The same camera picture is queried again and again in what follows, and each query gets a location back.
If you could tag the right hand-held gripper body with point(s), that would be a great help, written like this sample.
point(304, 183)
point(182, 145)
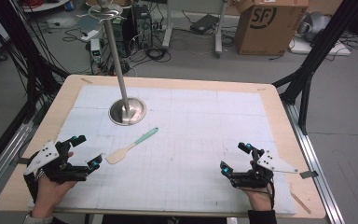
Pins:
point(262, 177)

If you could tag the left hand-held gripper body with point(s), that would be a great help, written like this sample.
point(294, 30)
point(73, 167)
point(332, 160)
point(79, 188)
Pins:
point(45, 155)

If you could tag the silver metal utensil stand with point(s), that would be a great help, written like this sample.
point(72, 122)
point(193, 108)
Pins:
point(119, 71)

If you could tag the person's right hand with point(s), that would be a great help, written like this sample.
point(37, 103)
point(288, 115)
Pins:
point(259, 197)

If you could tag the person's left hand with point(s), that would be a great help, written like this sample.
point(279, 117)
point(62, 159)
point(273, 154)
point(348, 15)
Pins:
point(49, 194)

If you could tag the thin wooden stick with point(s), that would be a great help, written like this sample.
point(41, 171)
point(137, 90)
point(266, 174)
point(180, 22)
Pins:
point(300, 202)

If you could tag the grey tape piece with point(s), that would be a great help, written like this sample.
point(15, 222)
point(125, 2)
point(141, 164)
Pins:
point(309, 174)

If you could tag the white gridded mat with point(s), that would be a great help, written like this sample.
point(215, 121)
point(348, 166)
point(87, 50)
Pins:
point(180, 140)

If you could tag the small white electronic box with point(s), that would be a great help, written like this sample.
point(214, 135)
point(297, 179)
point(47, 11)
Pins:
point(95, 49)

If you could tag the white power strip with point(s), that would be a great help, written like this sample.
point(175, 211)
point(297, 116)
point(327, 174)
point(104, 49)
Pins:
point(90, 35)

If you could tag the brown cardboard box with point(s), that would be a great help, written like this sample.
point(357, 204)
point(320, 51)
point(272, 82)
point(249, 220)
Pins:
point(270, 28)

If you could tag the white flat board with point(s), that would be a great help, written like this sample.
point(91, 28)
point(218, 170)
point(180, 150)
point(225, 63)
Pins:
point(320, 48)

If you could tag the black flat device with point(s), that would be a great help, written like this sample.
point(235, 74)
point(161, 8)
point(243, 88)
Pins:
point(204, 23)

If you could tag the black computer tower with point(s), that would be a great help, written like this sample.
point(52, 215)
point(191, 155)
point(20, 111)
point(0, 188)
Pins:
point(143, 26)

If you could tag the grey rounded device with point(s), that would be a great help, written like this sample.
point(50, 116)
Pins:
point(313, 26)

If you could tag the aluminium rail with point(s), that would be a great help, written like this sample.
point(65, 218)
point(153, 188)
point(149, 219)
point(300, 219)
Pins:
point(3, 158)
point(315, 168)

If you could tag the black metal frame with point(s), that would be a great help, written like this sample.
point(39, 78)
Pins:
point(320, 53)
point(21, 46)

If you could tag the white stand frame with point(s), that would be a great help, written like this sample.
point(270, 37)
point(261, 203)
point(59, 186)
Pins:
point(219, 31)

